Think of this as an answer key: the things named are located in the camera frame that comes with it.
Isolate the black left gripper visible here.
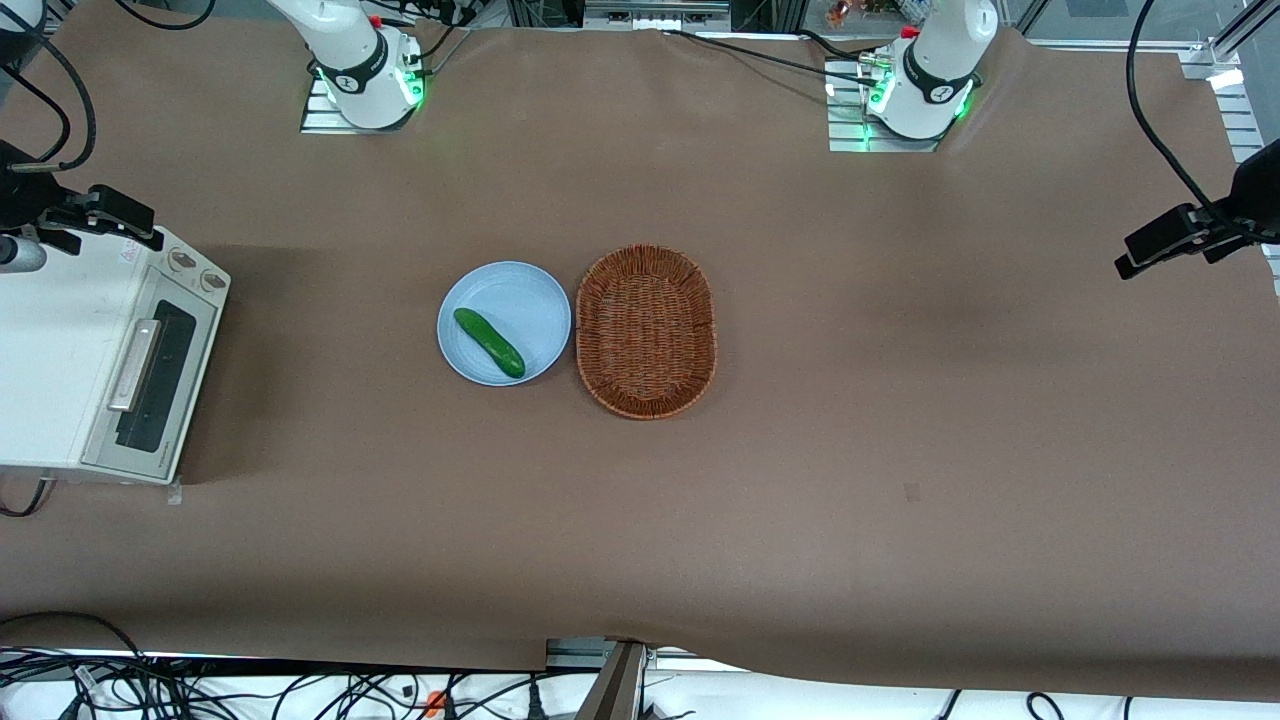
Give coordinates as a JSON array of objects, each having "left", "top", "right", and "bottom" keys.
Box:
[{"left": 1114, "top": 138, "right": 1280, "bottom": 282}]

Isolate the brown wicker basket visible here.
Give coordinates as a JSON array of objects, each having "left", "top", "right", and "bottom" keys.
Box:
[{"left": 575, "top": 243, "right": 719, "bottom": 421}]

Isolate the light blue plate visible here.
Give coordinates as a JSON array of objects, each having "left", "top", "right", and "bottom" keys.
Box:
[{"left": 437, "top": 261, "right": 573, "bottom": 388}]

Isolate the black looped floor cable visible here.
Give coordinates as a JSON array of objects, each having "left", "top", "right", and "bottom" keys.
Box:
[{"left": 0, "top": 611, "right": 161, "bottom": 720}]

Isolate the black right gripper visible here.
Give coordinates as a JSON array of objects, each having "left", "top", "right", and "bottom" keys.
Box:
[{"left": 0, "top": 140, "right": 166, "bottom": 255}]

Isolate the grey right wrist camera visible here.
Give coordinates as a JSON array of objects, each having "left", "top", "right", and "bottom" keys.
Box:
[{"left": 0, "top": 234, "right": 48, "bottom": 274}]

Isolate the brown table cover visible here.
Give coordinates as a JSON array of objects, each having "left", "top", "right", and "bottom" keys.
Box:
[{"left": 0, "top": 10, "right": 1280, "bottom": 703}]

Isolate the aluminium frame profile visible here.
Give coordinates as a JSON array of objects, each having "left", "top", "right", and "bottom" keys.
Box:
[{"left": 586, "top": 640, "right": 649, "bottom": 720}]

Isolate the black cable across table edge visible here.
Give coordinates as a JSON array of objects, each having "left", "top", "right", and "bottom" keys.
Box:
[{"left": 658, "top": 28, "right": 886, "bottom": 89}]

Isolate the black oven power cable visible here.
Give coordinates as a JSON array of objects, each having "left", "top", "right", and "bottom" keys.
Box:
[{"left": 0, "top": 478, "right": 53, "bottom": 519}]

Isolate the green cucumber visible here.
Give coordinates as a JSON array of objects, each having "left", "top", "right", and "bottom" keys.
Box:
[{"left": 453, "top": 307, "right": 527, "bottom": 380}]

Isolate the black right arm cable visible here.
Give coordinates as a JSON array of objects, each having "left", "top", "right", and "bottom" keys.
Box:
[{"left": 0, "top": 20, "right": 98, "bottom": 173}]

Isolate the aluminium side rail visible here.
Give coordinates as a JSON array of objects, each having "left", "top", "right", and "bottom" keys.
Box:
[{"left": 1180, "top": 0, "right": 1280, "bottom": 297}]

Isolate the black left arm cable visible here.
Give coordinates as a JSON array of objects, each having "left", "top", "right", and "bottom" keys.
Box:
[{"left": 1126, "top": 0, "right": 1280, "bottom": 241}]

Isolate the oven door with dark window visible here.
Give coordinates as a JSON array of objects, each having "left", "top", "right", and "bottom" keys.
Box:
[{"left": 80, "top": 288, "right": 220, "bottom": 485}]

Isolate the white toaster oven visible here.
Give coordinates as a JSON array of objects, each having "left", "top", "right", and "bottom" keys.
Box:
[{"left": 0, "top": 225, "right": 232, "bottom": 486}]

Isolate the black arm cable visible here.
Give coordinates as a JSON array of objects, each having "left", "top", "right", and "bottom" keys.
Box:
[
  {"left": 0, "top": 20, "right": 98, "bottom": 173},
  {"left": 1126, "top": 0, "right": 1280, "bottom": 241}
]

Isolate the silver oven door handle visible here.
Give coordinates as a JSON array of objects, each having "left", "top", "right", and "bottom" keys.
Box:
[{"left": 107, "top": 319, "right": 164, "bottom": 414}]

